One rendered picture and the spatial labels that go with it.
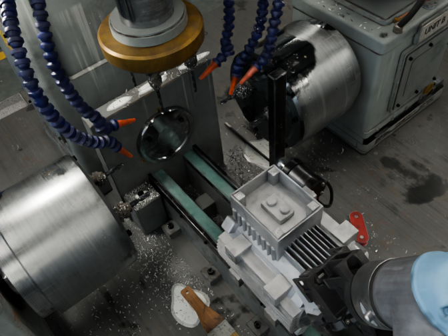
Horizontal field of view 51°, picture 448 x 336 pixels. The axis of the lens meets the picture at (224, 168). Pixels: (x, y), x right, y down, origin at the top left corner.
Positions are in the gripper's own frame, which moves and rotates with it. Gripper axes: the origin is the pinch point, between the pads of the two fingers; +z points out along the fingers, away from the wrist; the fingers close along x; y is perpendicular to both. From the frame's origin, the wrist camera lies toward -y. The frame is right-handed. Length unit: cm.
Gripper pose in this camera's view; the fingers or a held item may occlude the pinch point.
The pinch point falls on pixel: (315, 306)
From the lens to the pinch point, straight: 76.2
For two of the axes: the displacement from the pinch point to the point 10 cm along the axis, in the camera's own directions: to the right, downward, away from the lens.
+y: -5.8, -8.1, 0.7
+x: -7.8, 5.3, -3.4
